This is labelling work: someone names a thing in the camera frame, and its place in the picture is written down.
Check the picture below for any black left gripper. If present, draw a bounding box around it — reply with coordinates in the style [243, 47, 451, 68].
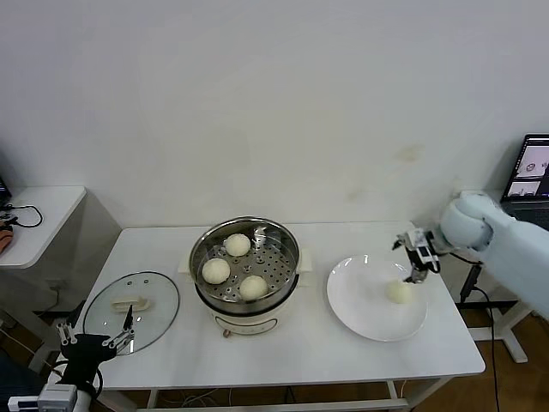
[55, 300, 136, 387]

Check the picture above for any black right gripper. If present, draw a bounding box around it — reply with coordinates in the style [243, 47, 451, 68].
[402, 246, 442, 284]

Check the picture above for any white steamed baozi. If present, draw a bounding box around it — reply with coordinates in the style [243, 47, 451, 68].
[202, 257, 232, 285]
[238, 275, 269, 301]
[225, 233, 252, 258]
[385, 279, 415, 306]

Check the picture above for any glass lid cream handle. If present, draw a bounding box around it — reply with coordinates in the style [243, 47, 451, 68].
[83, 270, 181, 355]

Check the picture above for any stainless steel steamer basket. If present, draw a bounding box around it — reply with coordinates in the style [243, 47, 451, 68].
[190, 217, 300, 314]

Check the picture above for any person hand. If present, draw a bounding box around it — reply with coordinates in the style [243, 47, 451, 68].
[0, 221, 15, 253]

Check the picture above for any white round plate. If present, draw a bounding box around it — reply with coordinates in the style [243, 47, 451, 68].
[326, 254, 429, 343]

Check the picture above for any white side desk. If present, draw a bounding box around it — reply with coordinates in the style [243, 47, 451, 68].
[0, 185, 122, 374]
[454, 188, 549, 365]

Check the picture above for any cream electric cooker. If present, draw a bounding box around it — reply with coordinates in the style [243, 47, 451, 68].
[178, 246, 315, 340]

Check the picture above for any grey laptop dark screen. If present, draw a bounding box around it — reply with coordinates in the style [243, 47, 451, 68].
[500, 133, 549, 233]

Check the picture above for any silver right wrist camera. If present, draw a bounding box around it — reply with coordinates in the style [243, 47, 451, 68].
[405, 229, 435, 261]

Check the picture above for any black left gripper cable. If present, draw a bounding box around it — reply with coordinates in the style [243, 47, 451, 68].
[85, 367, 105, 398]

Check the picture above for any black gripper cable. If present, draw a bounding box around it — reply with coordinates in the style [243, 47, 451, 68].
[448, 251, 485, 266]
[85, 367, 105, 398]

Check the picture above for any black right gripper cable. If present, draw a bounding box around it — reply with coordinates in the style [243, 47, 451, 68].
[448, 251, 485, 266]

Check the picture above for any black cable with adapter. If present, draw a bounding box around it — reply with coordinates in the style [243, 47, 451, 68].
[459, 264, 503, 412]

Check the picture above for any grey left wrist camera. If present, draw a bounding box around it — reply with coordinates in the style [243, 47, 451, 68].
[8, 383, 79, 411]

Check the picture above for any white floor cable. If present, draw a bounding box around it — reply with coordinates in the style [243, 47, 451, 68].
[178, 388, 235, 409]

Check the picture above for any black mouse cable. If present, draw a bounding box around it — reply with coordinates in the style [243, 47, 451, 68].
[0, 204, 44, 228]

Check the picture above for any white table frame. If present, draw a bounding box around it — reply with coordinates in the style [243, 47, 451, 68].
[81, 377, 408, 412]

